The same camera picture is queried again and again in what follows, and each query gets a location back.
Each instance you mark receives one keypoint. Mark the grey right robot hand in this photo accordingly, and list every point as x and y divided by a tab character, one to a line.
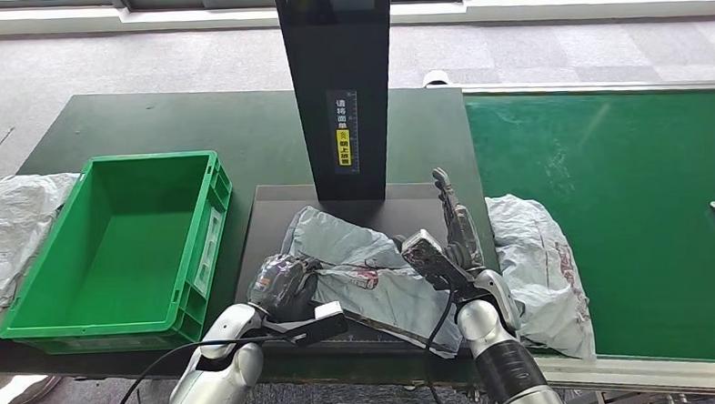
464	232

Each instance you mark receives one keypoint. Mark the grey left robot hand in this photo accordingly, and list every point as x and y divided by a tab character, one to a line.
280	285

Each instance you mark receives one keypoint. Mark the white conveyor roller end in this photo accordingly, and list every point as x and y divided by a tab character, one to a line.
435	78

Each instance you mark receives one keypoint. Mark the green conveyor belt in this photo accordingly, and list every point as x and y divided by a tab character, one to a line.
634	182

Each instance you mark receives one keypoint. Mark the black inbound scanner machine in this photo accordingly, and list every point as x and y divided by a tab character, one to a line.
339	62

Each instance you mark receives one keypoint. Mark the crumpled grey parcel bag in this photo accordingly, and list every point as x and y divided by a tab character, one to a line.
9	228

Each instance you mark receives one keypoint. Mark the green plastic crate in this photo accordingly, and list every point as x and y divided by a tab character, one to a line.
125	259

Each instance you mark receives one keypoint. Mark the dark green table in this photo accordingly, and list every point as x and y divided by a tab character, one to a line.
209	122

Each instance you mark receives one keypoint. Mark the white window sill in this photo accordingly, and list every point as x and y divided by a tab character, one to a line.
506	10

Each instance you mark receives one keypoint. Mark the round chrome base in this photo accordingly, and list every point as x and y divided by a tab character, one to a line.
16	390

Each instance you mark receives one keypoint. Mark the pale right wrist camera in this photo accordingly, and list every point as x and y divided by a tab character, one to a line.
426	258

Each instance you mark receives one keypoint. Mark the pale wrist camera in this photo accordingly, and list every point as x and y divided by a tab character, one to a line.
323	323
426	258

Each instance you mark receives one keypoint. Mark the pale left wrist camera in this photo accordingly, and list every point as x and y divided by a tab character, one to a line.
323	323

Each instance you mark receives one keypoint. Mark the aluminium conveyor frame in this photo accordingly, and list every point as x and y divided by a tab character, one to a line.
643	378

